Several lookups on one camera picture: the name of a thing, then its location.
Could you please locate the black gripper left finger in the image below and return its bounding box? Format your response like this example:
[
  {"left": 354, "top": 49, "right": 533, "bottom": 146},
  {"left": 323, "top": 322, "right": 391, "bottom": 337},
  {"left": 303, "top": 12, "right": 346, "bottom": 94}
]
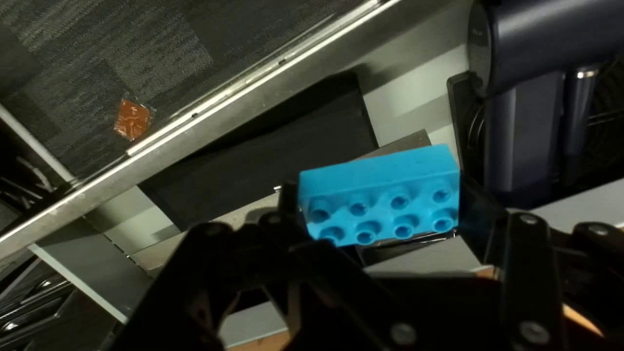
[{"left": 106, "top": 183, "right": 311, "bottom": 351}]

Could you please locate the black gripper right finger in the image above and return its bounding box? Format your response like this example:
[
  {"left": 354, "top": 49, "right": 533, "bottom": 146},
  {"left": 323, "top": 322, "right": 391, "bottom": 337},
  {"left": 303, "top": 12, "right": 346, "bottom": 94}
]
[{"left": 457, "top": 176, "right": 624, "bottom": 351}]

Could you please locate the blue toy building block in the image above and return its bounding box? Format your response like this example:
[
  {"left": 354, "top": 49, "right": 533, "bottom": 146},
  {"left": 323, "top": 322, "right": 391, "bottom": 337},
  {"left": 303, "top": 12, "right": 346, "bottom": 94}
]
[{"left": 297, "top": 142, "right": 463, "bottom": 250}]

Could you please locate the dark blue handheld vacuum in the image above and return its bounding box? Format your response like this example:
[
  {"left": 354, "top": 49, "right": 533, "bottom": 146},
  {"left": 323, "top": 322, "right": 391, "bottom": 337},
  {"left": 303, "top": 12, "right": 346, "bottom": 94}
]
[{"left": 447, "top": 0, "right": 624, "bottom": 211}]

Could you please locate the small brown debris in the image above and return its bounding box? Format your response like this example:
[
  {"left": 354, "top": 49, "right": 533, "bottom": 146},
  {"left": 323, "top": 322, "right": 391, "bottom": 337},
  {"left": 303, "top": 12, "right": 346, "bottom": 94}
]
[{"left": 112, "top": 96, "right": 159, "bottom": 144}]

